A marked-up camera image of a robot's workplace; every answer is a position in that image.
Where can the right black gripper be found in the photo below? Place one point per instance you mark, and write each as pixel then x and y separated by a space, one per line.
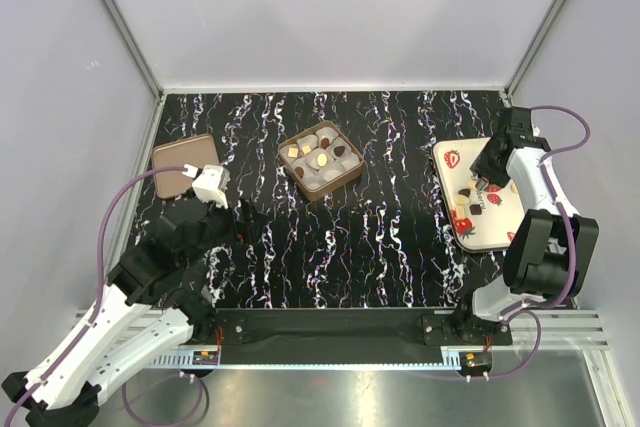
pixel 497 179

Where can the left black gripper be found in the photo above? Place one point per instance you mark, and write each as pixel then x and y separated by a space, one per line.
pixel 248 229

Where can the silver metal tongs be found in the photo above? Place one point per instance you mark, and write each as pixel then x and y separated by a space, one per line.
pixel 480 183

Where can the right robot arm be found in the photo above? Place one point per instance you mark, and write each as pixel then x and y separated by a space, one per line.
pixel 549 256

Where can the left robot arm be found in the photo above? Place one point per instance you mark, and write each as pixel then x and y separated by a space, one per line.
pixel 154 299

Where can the dark square chocolate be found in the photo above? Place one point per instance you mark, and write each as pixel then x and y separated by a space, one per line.
pixel 475 209

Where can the strawberry pattern tray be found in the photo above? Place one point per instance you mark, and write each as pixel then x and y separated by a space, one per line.
pixel 482 221

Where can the brown tin lid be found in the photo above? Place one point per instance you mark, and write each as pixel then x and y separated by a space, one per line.
pixel 196 151

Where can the white paper cup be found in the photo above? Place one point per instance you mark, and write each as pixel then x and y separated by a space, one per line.
pixel 331 171

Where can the brown tin box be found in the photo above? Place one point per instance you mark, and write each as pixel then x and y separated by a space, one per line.
pixel 302 158

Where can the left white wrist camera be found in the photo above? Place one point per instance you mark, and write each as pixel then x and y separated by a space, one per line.
pixel 209 183

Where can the white cable duct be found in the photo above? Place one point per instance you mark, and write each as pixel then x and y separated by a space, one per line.
pixel 200 358

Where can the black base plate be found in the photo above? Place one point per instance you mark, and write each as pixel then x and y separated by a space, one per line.
pixel 340 337

